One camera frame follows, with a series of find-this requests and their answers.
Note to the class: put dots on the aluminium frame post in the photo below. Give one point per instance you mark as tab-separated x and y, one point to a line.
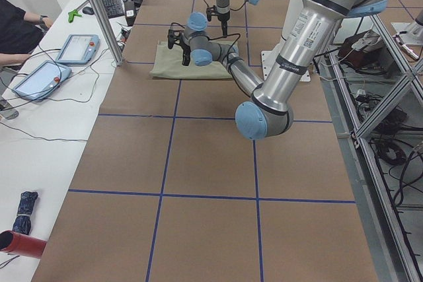
102	18

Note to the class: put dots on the dark rolled cloth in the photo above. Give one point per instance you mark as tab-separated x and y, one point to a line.
22	223

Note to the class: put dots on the near teach pendant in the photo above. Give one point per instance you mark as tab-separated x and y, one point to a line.
42	81

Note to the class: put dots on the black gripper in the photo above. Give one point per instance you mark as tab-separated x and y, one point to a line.
184	47
223	18

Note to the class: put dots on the red cylinder bottle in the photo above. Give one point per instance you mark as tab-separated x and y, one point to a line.
22	245

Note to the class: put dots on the black computer mouse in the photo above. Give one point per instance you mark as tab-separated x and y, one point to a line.
88	11

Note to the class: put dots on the teach pendant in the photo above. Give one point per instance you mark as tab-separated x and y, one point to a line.
42	81
78	49

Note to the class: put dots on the brown box under frame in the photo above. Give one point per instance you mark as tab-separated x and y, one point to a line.
362	51

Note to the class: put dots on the far teach pendant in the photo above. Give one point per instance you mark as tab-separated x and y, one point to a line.
78	49

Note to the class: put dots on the seated person in black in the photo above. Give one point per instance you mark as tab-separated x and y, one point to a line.
20	33

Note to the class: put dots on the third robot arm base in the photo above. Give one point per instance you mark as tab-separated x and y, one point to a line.
409	34

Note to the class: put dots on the black computer keyboard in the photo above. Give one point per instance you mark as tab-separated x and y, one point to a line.
113	8

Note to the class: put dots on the green plastic tool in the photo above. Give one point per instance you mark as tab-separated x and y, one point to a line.
73	14

